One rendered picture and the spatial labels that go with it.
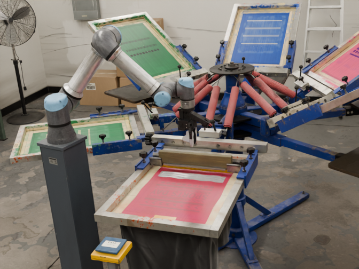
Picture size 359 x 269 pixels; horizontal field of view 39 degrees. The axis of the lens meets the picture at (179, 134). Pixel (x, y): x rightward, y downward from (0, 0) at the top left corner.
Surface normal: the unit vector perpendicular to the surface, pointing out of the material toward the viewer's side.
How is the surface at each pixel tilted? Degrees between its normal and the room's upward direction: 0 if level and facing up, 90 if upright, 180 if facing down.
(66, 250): 90
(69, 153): 90
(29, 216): 0
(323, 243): 0
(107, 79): 88
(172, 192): 0
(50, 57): 90
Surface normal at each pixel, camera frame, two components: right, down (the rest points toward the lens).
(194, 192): -0.07, -0.93
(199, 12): -0.33, 0.36
